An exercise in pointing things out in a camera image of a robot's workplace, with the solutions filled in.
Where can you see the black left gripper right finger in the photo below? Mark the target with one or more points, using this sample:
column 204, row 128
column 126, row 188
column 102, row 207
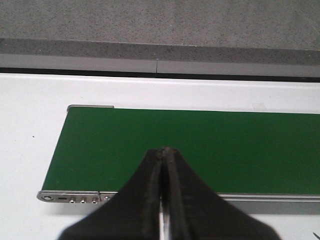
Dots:
column 196, row 212

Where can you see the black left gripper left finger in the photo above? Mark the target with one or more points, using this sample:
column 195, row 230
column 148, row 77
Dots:
column 132, row 214

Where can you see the green conveyor belt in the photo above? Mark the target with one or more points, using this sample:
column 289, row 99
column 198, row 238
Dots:
column 225, row 150

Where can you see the grey stone counter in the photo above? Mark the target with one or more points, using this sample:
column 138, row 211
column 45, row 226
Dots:
column 201, row 38

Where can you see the aluminium conveyor frame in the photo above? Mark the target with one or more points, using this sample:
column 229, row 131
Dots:
column 70, row 197

